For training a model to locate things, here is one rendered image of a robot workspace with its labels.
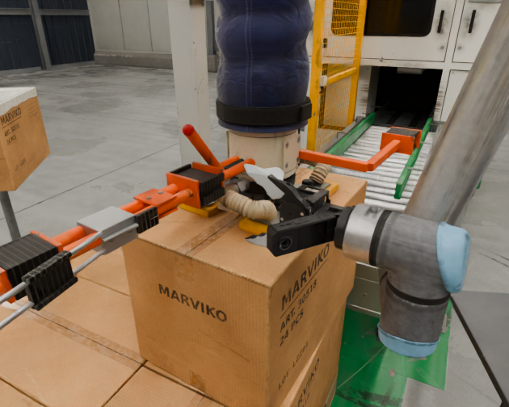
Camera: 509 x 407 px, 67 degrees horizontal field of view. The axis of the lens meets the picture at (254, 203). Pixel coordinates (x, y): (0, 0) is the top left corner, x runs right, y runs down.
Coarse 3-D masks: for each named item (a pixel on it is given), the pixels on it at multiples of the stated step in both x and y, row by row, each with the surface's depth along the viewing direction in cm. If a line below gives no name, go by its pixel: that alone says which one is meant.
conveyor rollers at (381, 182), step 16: (368, 128) 325; (384, 128) 328; (352, 144) 290; (368, 144) 285; (400, 160) 253; (416, 160) 256; (352, 176) 226; (368, 176) 229; (384, 176) 226; (416, 176) 226; (368, 192) 205; (384, 192) 209; (384, 208) 193; (400, 208) 190
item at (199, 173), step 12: (180, 168) 81; (192, 168) 83; (204, 168) 82; (216, 168) 80; (168, 180) 78; (180, 180) 76; (192, 180) 74; (204, 180) 75; (216, 180) 77; (204, 192) 76; (216, 192) 78; (192, 204) 76; (204, 204) 76
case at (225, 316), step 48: (336, 192) 108; (144, 240) 85; (192, 240) 85; (240, 240) 85; (144, 288) 92; (192, 288) 82; (240, 288) 75; (288, 288) 79; (336, 288) 113; (144, 336) 101; (192, 336) 89; (240, 336) 80; (288, 336) 86; (192, 384) 97; (240, 384) 86; (288, 384) 94
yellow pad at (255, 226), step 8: (312, 184) 102; (320, 184) 106; (328, 184) 106; (336, 184) 108; (272, 200) 98; (280, 200) 91; (240, 224) 88; (248, 224) 87; (256, 224) 87; (264, 224) 87; (256, 232) 86; (264, 232) 85
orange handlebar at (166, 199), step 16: (400, 144) 103; (320, 160) 93; (336, 160) 91; (352, 160) 89; (368, 160) 89; (384, 160) 94; (144, 192) 72; (160, 192) 72; (176, 192) 77; (192, 192) 75; (128, 208) 68; (144, 208) 68; (160, 208) 69; (176, 208) 72; (64, 240) 59; (80, 240) 58; (96, 240) 59; (0, 288) 49
